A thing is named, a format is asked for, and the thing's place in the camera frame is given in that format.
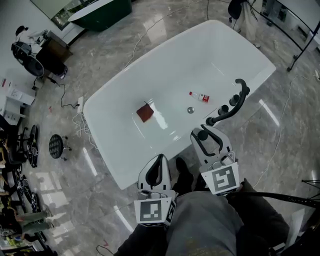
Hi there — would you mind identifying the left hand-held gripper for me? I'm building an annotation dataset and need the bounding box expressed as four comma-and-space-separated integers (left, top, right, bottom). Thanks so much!
133, 154, 179, 228

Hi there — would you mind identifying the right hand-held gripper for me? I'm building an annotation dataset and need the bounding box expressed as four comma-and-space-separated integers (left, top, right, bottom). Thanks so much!
190, 124, 241, 197

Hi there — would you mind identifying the person's left forearm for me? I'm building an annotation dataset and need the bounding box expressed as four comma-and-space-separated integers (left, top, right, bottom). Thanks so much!
113, 222, 173, 256

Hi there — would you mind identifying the person's right forearm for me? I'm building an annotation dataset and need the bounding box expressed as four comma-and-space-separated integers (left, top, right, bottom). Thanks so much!
226, 178, 291, 256

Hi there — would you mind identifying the white bathtub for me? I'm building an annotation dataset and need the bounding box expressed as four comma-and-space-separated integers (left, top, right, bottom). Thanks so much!
82, 19, 277, 191

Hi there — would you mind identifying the dark green bathtub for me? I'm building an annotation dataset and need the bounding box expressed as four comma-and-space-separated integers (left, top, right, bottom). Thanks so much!
68, 0, 133, 32

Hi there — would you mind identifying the person's left leg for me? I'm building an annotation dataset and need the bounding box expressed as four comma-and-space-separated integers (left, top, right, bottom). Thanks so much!
174, 156, 195, 197

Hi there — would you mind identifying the person's leg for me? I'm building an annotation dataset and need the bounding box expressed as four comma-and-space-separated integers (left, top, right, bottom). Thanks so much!
174, 156, 195, 197
193, 173, 213, 193

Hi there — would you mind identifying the black curved faucet spout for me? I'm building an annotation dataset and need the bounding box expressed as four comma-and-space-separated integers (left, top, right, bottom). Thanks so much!
205, 78, 251, 126

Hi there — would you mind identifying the person's right leg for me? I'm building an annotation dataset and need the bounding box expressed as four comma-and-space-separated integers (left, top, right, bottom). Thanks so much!
193, 173, 213, 193

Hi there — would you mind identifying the clear red-label plastic bottle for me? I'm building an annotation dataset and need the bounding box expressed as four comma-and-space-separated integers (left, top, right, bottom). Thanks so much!
189, 91, 211, 104

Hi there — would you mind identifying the red cloth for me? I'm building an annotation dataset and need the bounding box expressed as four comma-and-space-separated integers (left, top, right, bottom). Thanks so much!
136, 101, 155, 123

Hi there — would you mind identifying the person's grey top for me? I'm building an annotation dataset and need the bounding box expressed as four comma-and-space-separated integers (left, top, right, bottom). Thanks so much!
164, 191, 245, 256

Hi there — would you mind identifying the black round stool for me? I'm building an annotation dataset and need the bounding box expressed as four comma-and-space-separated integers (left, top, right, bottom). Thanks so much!
48, 133, 73, 161

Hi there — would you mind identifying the white paper tag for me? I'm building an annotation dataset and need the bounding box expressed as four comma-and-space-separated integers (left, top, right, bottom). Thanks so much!
284, 208, 306, 248

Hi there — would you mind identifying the black patterned harness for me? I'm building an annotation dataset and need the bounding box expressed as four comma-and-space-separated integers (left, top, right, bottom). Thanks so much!
26, 124, 40, 168
13, 168, 40, 213

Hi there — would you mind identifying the black office chair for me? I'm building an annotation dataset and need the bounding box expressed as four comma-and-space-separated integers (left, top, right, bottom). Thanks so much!
6, 126, 30, 165

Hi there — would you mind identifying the black case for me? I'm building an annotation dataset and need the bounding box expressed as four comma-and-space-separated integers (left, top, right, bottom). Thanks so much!
37, 48, 68, 78

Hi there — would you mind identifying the dark brown cabinet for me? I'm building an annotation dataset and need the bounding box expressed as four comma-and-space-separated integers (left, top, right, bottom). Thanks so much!
39, 37, 74, 63

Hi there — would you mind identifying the white shelf unit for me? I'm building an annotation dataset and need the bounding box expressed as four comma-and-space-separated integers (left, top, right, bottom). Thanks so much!
0, 74, 36, 118

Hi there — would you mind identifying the black mesh chair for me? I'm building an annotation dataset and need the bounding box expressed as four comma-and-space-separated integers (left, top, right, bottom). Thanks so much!
23, 55, 45, 78

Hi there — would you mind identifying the rolling whiteboard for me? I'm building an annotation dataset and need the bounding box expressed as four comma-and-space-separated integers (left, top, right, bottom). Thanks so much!
259, 0, 320, 72

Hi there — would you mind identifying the window with greenery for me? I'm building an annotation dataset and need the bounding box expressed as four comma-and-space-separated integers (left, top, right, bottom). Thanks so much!
51, 0, 79, 28

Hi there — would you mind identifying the long white cable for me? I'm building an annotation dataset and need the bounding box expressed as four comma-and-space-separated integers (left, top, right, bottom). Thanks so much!
252, 74, 320, 188

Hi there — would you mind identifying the black sleeved cable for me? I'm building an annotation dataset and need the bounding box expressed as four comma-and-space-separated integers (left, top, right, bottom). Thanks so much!
239, 191, 320, 208

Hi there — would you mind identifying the white cable bundle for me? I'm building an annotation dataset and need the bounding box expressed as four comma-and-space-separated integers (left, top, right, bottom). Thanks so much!
72, 111, 101, 151

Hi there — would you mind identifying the black power cable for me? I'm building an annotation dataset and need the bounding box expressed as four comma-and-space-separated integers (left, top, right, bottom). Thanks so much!
46, 76, 81, 110

